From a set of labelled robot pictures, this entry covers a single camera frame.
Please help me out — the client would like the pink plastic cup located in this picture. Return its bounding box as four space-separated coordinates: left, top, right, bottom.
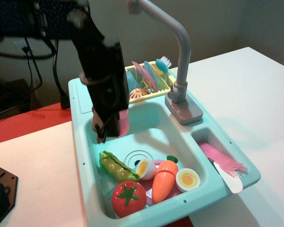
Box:
92 108 130 137

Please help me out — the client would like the green toy pea pod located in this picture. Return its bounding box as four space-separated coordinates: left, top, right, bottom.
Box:
99 151 140 183

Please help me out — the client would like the blue dish brush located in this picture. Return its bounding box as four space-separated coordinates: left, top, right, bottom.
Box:
155 56 172 82

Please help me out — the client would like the yellow dish rack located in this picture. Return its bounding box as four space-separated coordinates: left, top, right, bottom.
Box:
125 61 176 104

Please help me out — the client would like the mint green toy sink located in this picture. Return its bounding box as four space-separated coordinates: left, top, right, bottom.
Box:
68 79 261 227

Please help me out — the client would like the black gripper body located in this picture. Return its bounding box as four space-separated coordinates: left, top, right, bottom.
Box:
79 70 130 119

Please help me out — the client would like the pink plate in rack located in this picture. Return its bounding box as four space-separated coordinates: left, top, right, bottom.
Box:
132 61 158 92

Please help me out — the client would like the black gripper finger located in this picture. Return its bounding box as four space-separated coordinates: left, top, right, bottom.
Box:
92 111 120 143

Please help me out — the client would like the toy egg half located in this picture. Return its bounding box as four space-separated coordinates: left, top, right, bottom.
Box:
176 168 201 192
136 158 157 180

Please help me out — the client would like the orange toy carrot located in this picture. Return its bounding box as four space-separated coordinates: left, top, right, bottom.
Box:
151 155 178 204

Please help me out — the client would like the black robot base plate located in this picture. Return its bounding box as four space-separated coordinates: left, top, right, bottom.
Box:
0 167 18 223

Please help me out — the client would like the red toy tomato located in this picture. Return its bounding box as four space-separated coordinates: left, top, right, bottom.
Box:
111 181 147 218

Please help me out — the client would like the left toy egg half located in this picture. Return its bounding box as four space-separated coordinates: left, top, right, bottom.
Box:
136 158 157 180

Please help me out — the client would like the blue plate in rack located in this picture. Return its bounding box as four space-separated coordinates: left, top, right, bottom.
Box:
144 61 159 92

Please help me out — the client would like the light blue cup in rack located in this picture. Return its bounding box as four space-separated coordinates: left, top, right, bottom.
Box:
126 71 141 92

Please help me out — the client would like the toy onion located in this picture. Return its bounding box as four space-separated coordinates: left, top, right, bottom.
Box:
129 88 150 99

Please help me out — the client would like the right toy egg half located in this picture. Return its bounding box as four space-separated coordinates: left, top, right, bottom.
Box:
176 168 201 192

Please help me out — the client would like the white toy knife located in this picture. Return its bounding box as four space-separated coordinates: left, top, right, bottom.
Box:
213 162 243 194

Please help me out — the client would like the grey toy faucet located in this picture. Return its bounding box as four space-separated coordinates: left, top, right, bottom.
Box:
126 0 203 125

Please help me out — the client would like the pink toy fork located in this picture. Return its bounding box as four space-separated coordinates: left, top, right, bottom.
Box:
198 141 248 177

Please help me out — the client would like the black flexible cable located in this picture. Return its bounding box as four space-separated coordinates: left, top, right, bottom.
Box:
52 39 71 110

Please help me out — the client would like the white wall outlet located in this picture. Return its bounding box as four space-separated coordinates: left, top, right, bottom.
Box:
14 39 38 63

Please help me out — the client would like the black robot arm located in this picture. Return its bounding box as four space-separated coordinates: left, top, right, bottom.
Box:
0 0 129 142

